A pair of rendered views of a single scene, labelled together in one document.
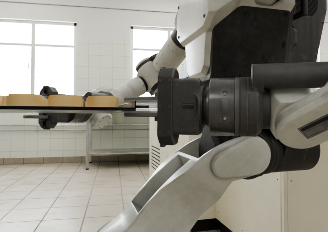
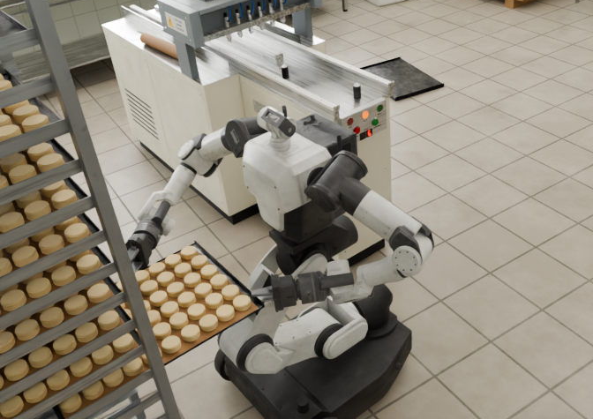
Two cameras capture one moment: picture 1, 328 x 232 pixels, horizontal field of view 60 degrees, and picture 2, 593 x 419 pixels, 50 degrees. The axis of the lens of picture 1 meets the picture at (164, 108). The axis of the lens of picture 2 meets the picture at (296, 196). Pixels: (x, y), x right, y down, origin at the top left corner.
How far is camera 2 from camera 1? 1.59 m
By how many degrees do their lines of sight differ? 39
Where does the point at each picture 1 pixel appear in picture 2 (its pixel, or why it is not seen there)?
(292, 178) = not seen: hidden behind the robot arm
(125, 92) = (180, 190)
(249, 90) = (319, 289)
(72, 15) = not seen: outside the picture
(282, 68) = (334, 282)
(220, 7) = (290, 210)
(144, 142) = (70, 27)
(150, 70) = (198, 160)
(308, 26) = not seen: hidden behind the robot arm
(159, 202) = (265, 313)
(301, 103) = (342, 296)
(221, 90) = (306, 291)
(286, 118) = (337, 301)
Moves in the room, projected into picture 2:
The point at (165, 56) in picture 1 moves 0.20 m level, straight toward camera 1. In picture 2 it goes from (215, 153) to (232, 182)
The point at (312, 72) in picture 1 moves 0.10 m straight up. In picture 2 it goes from (346, 283) to (344, 256)
